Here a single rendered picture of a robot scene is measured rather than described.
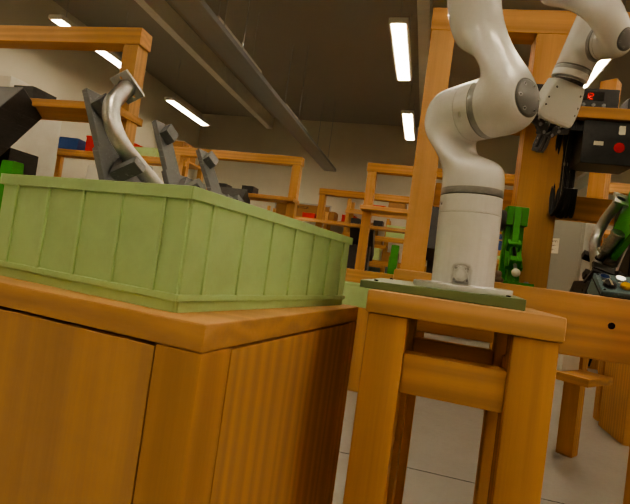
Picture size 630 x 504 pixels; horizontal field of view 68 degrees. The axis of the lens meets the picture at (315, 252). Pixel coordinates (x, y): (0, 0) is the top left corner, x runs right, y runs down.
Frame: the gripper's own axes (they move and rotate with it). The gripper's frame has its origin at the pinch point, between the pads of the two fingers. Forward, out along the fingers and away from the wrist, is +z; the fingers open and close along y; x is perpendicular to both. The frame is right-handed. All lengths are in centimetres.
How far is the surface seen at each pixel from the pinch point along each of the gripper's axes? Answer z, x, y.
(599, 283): 27.1, 14.1, -20.8
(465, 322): 38, 43, 25
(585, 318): 35.6, 17.9, -18.1
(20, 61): 43, -707, 443
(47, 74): 50, -755, 421
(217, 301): 45, 46, 65
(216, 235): 36, 45, 68
